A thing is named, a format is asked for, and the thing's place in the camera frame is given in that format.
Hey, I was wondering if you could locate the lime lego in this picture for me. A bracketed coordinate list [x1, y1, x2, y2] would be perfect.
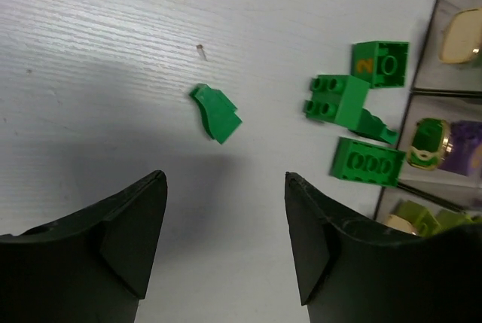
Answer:
[393, 200, 441, 237]

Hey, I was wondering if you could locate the clear compartment organizer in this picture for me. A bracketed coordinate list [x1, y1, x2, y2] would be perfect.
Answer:
[375, 0, 481, 226]

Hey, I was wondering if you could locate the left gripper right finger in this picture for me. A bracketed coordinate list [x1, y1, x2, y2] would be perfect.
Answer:
[285, 172, 481, 322]

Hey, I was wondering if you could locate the green lego brick top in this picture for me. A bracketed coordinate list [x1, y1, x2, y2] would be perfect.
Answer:
[350, 41, 410, 89]

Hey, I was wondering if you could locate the green long lego brick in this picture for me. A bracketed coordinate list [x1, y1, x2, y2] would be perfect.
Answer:
[303, 75, 370, 130]

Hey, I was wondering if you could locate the green lego brick small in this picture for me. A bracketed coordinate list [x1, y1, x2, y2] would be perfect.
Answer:
[189, 84, 242, 145]

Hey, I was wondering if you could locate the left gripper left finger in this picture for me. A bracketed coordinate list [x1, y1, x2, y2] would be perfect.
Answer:
[1, 170, 167, 322]

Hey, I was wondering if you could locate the green flat lego plate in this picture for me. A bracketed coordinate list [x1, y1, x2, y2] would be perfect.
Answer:
[330, 137, 405, 187]

